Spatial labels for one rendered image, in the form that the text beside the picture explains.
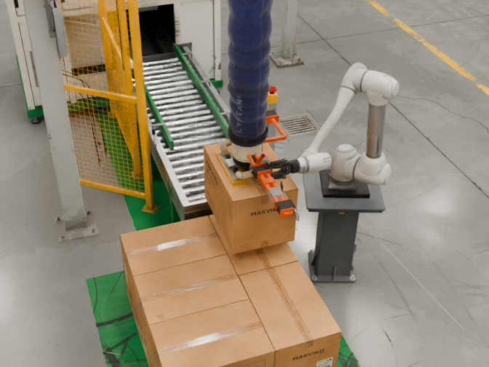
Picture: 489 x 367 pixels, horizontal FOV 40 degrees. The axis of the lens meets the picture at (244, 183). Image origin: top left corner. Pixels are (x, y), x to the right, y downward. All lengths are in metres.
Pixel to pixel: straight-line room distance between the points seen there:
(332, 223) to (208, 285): 1.01
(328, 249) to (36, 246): 2.17
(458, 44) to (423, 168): 2.67
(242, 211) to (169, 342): 0.83
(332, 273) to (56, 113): 2.21
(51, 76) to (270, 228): 1.75
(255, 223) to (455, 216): 2.18
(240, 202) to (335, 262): 1.22
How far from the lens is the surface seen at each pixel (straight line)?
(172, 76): 6.19
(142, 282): 4.09
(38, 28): 4.47
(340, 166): 4.33
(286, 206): 3.51
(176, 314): 3.90
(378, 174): 4.24
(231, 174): 3.95
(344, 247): 4.70
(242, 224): 3.91
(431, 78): 7.60
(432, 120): 6.83
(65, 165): 4.98
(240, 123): 3.80
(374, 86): 3.95
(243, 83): 3.64
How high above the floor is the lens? 3.43
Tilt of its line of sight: 37 degrees down
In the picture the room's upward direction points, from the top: 1 degrees clockwise
